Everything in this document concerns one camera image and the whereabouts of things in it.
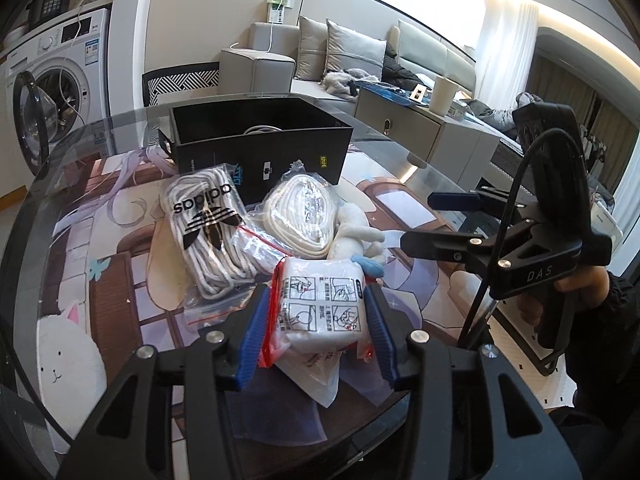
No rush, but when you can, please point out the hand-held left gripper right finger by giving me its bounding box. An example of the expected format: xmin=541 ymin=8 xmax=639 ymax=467
xmin=364 ymin=282 xmax=583 ymax=480

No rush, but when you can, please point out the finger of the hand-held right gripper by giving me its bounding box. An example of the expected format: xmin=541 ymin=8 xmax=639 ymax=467
xmin=400 ymin=221 xmax=532 ymax=281
xmin=427 ymin=186 xmax=538 ymax=226

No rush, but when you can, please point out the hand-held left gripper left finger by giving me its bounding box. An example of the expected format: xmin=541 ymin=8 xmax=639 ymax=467
xmin=57 ymin=282 xmax=273 ymax=480

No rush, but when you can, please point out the white packet red zip bag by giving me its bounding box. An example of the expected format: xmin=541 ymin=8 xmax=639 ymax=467
xmin=257 ymin=256 xmax=376 ymax=366

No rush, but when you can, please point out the white printed sachet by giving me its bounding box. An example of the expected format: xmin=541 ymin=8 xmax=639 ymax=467
xmin=275 ymin=345 xmax=343 ymax=407

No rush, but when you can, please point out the white plush toy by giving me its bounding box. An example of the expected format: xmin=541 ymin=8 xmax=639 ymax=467
xmin=327 ymin=202 xmax=388 ymax=278

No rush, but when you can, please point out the bagged white rope black logo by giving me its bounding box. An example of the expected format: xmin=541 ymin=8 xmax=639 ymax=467
xmin=159 ymin=164 xmax=288 ymax=328

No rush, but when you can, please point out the black cardboard box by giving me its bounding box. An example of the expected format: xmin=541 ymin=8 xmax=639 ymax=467
xmin=159 ymin=97 xmax=355 ymax=196

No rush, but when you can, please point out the person's right forearm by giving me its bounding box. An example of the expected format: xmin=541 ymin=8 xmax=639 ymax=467
xmin=547 ymin=270 xmax=640 ymax=480

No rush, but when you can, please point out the person's right hand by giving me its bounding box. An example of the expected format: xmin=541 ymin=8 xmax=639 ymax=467
xmin=517 ymin=266 xmax=610 ymax=321

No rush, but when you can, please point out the white low cabinet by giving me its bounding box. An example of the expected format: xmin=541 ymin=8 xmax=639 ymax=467
xmin=352 ymin=82 xmax=506 ymax=186

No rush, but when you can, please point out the grey garment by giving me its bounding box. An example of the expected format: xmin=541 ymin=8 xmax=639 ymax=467
xmin=467 ymin=92 xmax=541 ymax=133

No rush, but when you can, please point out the printed table mat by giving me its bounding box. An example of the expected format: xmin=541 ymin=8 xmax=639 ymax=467
xmin=20 ymin=145 xmax=581 ymax=466

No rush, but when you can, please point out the white cylinder cup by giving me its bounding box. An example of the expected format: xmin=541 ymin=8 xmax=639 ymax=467
xmin=431 ymin=75 xmax=458 ymax=116

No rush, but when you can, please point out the black jacket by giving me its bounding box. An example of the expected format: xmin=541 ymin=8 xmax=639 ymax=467
xmin=382 ymin=55 xmax=431 ymax=91

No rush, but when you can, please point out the brown curtain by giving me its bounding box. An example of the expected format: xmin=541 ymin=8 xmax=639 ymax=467
xmin=530 ymin=67 xmax=640 ymax=191

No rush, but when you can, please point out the grey fluffy cloth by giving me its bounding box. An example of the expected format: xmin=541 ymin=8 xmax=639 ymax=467
xmin=322 ymin=67 xmax=381 ymax=98

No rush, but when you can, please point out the white curtain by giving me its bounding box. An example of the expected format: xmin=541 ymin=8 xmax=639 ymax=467
xmin=475 ymin=0 xmax=538 ymax=111

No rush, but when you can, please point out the grey pillow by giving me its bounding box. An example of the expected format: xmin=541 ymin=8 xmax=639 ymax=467
xmin=295 ymin=15 xmax=331 ymax=83
xmin=324 ymin=19 xmax=388 ymax=78

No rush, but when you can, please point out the grey sofa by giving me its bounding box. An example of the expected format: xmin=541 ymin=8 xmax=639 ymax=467
xmin=220 ymin=19 xmax=501 ymax=111

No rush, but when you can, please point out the patterned chair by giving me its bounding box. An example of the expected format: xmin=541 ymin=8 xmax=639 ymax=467
xmin=141 ymin=61 xmax=221 ymax=108

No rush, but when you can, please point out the white washing machine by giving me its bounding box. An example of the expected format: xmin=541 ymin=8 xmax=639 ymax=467
xmin=0 ymin=7 xmax=113 ymax=176

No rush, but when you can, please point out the black pressure cooker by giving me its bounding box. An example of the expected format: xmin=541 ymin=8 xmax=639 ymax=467
xmin=27 ymin=0 xmax=76 ymax=28

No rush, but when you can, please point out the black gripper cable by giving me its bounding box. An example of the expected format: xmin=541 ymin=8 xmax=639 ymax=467
xmin=457 ymin=128 xmax=583 ymax=351

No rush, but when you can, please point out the white charging cable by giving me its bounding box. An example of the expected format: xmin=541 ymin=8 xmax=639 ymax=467
xmin=230 ymin=22 xmax=281 ymax=52

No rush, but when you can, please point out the green white wall holder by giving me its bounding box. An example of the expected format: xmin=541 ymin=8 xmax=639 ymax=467
xmin=265 ymin=0 xmax=293 ymax=25

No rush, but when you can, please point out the white power cable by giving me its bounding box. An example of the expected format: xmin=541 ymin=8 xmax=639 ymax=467
xmin=55 ymin=0 xmax=91 ymax=126

